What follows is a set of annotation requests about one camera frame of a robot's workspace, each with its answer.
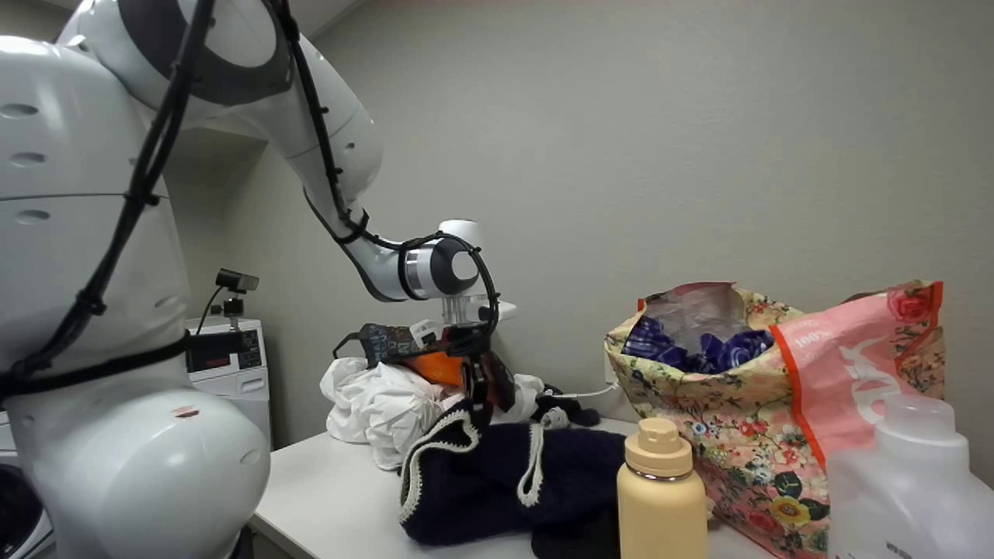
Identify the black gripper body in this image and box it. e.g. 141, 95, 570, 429
445, 323, 505, 369

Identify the navy garment with white trim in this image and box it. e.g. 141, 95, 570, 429
393, 400, 627, 549

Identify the black tote bag colourful lettering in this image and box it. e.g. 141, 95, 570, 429
331, 321, 519, 416

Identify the floral bag with pink trim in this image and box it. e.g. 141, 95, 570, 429
602, 275, 946, 559

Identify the white cloth pile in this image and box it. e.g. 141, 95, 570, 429
315, 354, 553, 475

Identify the black garment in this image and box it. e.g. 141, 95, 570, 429
527, 500, 627, 559

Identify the tan insulated water bottle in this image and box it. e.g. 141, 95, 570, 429
614, 412, 712, 559

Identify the glossy blue patterned cloth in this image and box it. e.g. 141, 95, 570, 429
620, 312, 776, 380

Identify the white appliance with dark panel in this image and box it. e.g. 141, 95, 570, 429
184, 315, 275, 451

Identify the translucent white detergent jug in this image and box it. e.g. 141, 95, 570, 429
824, 344, 994, 559

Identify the black camera on stand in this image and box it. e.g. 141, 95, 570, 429
207, 266, 265, 323

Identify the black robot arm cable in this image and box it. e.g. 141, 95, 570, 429
0, 0, 505, 411

